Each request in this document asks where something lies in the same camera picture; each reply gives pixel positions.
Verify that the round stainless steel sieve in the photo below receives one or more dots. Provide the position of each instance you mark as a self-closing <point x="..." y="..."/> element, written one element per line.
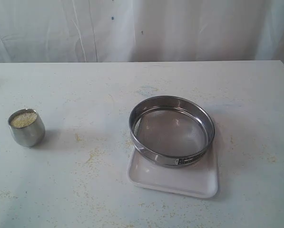
<point x="171" y="131"/>

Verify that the stainless steel cup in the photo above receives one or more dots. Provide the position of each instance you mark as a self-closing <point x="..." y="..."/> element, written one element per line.
<point x="28" y="136"/>

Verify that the yellow grain powder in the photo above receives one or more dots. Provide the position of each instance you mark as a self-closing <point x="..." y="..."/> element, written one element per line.
<point x="24" y="119"/>

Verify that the white square plastic tray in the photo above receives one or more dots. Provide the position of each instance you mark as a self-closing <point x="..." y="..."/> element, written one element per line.
<point x="199" y="180"/>

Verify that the white backdrop curtain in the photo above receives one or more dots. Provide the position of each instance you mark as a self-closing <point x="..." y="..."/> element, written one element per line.
<point x="140" y="30"/>

